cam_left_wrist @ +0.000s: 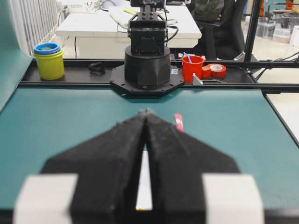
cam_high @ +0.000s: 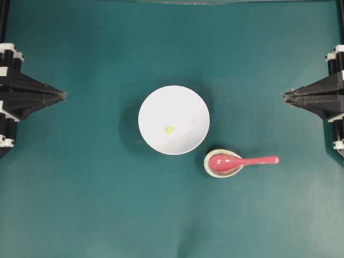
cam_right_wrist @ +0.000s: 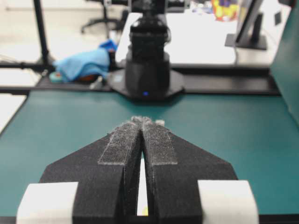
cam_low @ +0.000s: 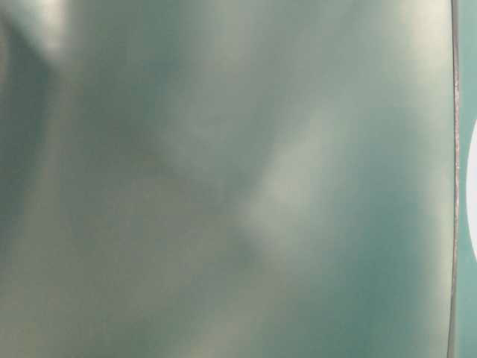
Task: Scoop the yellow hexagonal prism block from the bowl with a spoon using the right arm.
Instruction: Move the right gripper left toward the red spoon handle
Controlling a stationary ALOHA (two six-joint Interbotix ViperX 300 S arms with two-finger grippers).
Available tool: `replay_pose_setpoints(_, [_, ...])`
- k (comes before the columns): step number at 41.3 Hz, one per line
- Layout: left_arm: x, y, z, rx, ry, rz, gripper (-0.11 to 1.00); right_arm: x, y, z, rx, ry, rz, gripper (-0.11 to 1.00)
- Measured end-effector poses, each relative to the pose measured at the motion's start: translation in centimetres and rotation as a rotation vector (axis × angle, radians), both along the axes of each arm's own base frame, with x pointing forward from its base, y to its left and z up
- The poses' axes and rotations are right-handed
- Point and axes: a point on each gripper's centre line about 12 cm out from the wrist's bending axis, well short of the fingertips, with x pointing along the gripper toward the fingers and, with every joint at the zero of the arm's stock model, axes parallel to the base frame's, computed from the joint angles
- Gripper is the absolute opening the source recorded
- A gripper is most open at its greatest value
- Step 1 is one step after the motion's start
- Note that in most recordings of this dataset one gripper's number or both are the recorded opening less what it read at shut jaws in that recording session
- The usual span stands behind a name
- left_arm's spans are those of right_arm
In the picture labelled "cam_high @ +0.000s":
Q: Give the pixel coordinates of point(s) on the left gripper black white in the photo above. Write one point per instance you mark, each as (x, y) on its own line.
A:
(16, 107)

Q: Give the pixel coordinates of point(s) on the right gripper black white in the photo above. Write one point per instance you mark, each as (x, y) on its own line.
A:
(319, 97)

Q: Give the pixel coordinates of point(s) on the pink spoon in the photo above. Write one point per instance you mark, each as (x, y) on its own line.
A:
(223, 162)

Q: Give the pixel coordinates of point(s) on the white bowl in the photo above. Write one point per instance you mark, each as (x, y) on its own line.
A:
(176, 106)

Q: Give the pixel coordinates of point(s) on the small speckled ceramic dish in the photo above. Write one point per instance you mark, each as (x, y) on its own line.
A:
(225, 174)

